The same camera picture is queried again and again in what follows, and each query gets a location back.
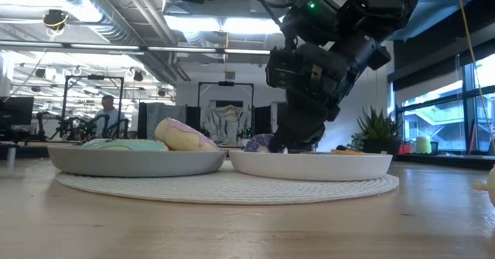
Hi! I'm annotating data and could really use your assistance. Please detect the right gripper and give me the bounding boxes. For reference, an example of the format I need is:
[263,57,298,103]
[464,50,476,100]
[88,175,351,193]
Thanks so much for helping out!
[265,43,351,154]

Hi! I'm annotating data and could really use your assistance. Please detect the small purple donut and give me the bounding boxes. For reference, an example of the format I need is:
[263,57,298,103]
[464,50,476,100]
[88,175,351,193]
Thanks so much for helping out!
[244,133,276,154]

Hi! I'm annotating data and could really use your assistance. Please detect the small orange donut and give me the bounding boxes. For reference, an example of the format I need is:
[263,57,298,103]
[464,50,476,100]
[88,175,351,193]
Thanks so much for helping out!
[330,148,367,156]

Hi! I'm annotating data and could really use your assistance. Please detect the large pink glazed donut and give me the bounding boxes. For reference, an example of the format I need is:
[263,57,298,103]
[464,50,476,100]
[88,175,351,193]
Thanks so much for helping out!
[154,118,220,152]

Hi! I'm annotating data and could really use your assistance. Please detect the large white blue-striped donut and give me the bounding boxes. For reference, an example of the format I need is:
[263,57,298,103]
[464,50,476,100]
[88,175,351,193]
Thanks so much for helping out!
[80,138,170,152]

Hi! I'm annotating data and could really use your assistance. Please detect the white round plate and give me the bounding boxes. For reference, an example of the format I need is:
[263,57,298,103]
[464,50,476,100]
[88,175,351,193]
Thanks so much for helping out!
[228,149,394,182]

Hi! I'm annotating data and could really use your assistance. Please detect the pale hanging cloth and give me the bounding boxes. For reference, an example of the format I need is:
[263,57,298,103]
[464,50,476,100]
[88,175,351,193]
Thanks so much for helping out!
[203,104,252,137]

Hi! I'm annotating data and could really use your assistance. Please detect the round white woven placemat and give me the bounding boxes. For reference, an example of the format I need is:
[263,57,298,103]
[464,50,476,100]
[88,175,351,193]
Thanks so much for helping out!
[55,160,400,206]

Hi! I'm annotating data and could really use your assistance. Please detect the green potted plant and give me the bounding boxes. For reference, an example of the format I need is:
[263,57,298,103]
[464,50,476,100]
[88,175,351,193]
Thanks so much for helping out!
[350,106,404,155]

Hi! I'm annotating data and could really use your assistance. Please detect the pale green cup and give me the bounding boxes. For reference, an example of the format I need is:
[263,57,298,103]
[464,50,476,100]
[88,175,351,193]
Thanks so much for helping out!
[415,135,432,155]

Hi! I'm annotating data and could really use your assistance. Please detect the ceiling light strip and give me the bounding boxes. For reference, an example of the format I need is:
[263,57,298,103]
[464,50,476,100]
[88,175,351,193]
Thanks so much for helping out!
[162,15,283,36]

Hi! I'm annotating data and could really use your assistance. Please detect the grey partition panel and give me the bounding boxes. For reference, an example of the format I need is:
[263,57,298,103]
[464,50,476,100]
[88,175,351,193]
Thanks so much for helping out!
[145,102,187,138]

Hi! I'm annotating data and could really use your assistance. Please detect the grey round plate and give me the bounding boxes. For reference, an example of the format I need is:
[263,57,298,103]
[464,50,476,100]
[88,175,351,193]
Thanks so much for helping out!
[47,145,228,178]

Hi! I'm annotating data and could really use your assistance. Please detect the person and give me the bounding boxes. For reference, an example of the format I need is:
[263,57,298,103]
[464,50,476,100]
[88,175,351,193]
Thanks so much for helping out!
[94,94,128,138]

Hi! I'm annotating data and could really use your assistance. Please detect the cream rounded object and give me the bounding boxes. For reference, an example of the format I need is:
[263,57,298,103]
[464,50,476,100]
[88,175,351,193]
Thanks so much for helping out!
[473,165,495,208]

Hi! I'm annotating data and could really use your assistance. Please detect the background robot arms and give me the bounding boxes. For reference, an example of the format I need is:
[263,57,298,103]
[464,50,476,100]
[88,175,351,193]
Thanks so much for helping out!
[34,111,131,142]

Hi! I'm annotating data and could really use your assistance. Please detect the black ceiling spotlight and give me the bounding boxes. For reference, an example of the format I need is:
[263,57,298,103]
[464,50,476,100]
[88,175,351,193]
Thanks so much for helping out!
[42,9,70,31]

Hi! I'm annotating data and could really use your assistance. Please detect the black computer monitor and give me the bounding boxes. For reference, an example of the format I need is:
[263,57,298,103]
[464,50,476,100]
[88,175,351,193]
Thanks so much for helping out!
[0,96,35,127]

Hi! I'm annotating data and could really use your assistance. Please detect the black background frame stand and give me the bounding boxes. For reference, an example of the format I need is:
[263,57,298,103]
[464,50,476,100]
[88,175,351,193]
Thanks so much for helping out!
[197,80,255,137]
[61,74,125,140]

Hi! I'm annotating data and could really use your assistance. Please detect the yellow hanging cable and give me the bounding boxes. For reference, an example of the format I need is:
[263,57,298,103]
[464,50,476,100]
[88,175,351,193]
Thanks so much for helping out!
[458,0,495,146]

